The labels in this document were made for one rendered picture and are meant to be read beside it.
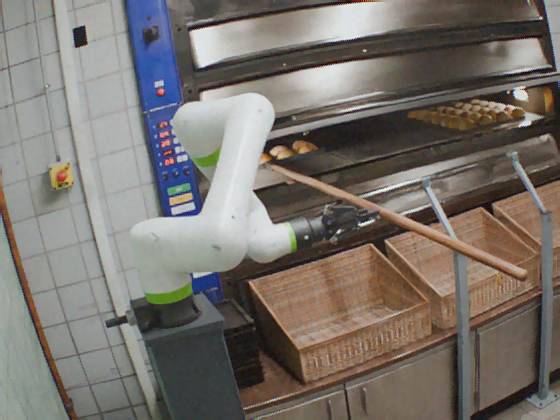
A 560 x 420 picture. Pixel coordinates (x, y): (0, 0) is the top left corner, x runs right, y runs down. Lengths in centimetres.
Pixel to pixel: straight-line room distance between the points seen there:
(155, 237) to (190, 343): 27
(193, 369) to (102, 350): 120
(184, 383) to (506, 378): 173
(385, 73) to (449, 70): 33
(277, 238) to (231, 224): 55
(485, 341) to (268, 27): 155
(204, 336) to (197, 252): 23
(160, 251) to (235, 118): 41
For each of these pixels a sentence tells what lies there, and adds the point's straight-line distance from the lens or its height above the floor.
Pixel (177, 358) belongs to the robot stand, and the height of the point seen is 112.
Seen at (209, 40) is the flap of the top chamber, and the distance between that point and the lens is 281.
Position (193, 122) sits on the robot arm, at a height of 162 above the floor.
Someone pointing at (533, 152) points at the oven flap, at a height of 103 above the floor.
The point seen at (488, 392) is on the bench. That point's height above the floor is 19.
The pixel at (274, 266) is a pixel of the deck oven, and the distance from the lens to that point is 300.
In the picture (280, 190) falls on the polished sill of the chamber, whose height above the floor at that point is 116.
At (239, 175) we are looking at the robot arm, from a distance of 176.
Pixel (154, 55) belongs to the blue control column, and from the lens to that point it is 272.
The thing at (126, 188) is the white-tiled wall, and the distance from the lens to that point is 278.
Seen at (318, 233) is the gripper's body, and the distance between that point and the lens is 224.
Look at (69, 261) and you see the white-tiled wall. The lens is 283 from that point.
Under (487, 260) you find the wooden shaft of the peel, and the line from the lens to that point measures 186.
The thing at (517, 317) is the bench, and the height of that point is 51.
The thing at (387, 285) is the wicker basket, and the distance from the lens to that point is 307.
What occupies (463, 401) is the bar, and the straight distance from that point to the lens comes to 296.
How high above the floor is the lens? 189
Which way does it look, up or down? 16 degrees down
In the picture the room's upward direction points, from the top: 11 degrees counter-clockwise
